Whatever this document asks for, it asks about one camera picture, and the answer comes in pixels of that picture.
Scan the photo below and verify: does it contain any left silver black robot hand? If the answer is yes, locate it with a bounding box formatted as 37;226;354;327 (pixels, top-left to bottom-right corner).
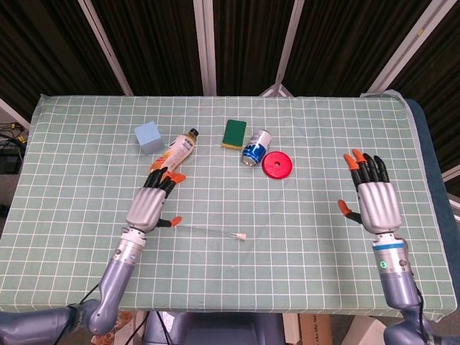
125;167;187;233

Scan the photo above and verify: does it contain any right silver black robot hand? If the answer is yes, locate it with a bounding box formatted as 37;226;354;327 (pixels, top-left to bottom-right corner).
336;148;403;234

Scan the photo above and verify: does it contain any clear glass tube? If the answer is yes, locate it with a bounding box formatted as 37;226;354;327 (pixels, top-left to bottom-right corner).
178;225;240;241

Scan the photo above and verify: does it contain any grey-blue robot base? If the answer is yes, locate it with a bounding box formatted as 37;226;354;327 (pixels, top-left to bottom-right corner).
143;310;285;345

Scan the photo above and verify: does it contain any dark blue padded table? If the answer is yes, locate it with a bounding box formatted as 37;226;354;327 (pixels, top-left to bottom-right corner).
405;98;460;313

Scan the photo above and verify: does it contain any orange drink plastic bottle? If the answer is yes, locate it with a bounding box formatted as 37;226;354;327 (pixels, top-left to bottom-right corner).
149;128;200;175

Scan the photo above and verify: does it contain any light blue foam cube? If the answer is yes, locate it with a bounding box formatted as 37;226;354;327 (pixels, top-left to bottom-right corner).
133;121;165;155

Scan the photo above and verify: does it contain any red plastic disc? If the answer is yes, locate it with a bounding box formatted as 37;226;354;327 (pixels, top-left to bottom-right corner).
261;151;294;180

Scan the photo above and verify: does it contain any green white checkered tablecloth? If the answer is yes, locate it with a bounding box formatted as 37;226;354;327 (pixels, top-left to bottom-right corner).
0;88;454;322

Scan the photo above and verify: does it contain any green and yellow sponge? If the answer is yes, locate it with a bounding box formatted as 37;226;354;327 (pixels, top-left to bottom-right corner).
221;119;247;151

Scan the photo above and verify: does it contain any blue and white soda can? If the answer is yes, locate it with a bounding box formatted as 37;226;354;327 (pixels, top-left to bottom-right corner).
240;129;271;168

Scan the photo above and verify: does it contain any white cardboard box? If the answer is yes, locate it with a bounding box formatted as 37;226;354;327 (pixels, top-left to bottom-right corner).
350;316;387;345

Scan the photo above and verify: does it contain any orange snack bag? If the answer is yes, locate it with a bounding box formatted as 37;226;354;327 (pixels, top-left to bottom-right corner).
91;310;136;345

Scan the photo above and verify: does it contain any brown cardboard box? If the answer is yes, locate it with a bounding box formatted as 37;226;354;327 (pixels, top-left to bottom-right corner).
298;313;334;345

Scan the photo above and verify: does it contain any black equipment box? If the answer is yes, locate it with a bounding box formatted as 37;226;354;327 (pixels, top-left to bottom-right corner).
0;150;24;175

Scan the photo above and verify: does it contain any white table leg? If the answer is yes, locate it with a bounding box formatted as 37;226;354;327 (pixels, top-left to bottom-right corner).
282;313;300;345

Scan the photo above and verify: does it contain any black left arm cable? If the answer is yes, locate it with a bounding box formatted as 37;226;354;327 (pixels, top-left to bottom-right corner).
71;282;101;345

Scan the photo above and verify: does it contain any yellow and black cable bundle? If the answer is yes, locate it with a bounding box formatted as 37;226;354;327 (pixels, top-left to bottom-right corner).
0;121;29;144

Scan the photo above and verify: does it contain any white partition frame post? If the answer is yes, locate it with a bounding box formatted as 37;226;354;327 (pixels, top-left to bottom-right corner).
360;0;445;97
77;0;134;96
193;0;218;96
258;0;306;97

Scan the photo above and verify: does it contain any white frame rail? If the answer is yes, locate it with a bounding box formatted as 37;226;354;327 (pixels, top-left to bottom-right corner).
0;96;32;132

